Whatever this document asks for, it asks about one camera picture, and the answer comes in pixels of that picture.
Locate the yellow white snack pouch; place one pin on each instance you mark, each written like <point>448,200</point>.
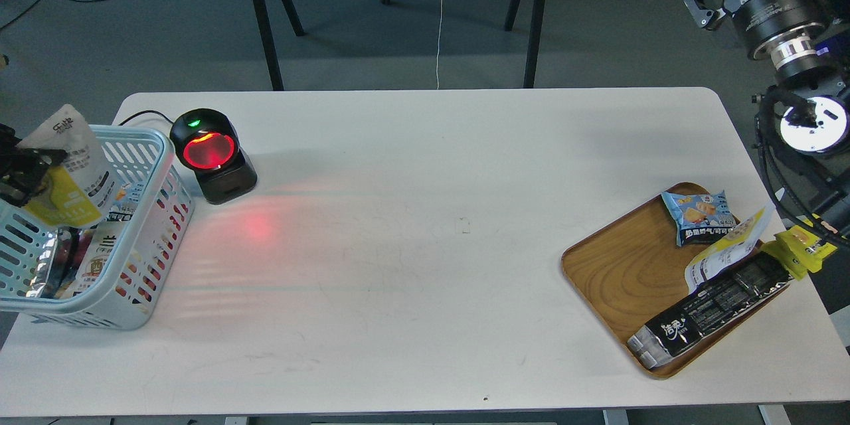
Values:
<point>81,189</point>

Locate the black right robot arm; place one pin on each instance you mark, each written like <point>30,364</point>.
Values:
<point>803,118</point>

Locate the white yellow snack bag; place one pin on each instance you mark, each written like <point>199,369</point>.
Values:
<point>731,248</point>

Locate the yellow cartoon snack packet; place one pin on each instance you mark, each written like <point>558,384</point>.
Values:
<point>799,251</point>

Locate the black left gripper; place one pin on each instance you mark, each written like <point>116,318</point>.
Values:
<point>20,187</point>

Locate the light blue plastic basket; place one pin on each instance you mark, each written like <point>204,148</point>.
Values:
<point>125,294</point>

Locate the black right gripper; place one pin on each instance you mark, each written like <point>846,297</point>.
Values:
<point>777,10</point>

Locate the snacks inside basket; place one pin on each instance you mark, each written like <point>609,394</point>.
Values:
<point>72,259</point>

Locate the blue snack packet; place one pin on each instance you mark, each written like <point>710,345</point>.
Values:
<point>699,218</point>

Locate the black barcode scanner red window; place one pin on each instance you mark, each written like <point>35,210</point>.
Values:
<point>207,144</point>

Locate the black long snack package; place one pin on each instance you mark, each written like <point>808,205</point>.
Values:
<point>711,308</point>

